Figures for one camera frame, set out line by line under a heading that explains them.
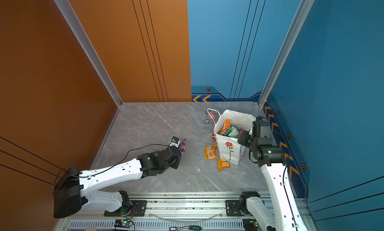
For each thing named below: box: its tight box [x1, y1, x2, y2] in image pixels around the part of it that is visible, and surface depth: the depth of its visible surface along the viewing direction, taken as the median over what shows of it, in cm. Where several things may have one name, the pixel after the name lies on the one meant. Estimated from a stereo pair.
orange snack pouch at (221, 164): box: [217, 158, 231, 170], surface depth 88 cm
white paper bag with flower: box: [206, 108, 256, 166], surface depth 81 cm
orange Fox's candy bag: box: [221, 119, 231, 133], surface depth 84 cm
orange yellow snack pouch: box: [205, 144, 219, 160], surface depth 93 cm
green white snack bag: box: [227, 126, 240, 139], surface depth 79 cm
